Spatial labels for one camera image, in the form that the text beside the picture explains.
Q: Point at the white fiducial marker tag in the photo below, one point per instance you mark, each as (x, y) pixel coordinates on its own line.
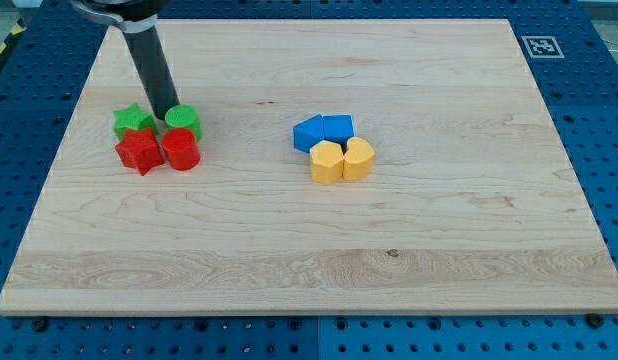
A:
(542, 47)

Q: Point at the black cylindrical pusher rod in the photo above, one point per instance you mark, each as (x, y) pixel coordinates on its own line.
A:
(153, 70)

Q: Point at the green star block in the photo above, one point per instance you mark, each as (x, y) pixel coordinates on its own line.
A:
(134, 118)

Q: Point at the red star block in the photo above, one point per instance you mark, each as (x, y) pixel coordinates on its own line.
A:
(140, 150)

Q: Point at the green cylinder block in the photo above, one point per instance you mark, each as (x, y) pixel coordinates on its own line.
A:
(185, 116)

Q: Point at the yellow hexagon block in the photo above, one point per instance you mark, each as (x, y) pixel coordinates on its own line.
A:
(326, 162)

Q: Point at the yellow heart block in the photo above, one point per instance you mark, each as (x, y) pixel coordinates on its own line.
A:
(358, 159)

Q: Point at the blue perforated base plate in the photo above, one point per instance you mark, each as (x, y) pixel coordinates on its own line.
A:
(42, 80)

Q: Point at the blue triangle block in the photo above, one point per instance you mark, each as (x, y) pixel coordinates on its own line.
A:
(308, 133)

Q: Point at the wooden board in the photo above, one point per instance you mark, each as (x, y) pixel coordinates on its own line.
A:
(472, 206)

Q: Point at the blue pentagon block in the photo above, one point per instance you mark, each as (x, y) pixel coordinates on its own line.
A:
(338, 128)

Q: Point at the red cylinder block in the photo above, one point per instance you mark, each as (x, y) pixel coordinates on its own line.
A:
(181, 149)

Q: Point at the robot arm flange with clamp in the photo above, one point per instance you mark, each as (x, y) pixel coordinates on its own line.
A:
(129, 16)

